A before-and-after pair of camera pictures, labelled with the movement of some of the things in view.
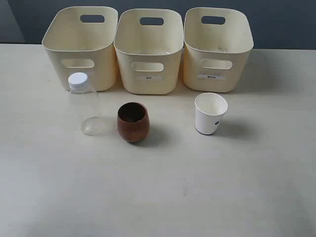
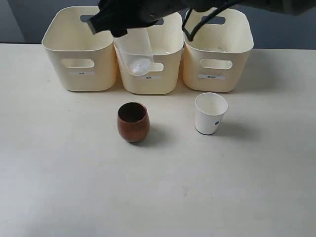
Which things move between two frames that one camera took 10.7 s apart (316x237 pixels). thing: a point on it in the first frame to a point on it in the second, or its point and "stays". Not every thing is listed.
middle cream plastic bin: x=148 y=43 stays
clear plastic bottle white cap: x=85 y=102 to x=134 y=48
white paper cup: x=210 y=107 stays
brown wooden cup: x=133 y=121 stays
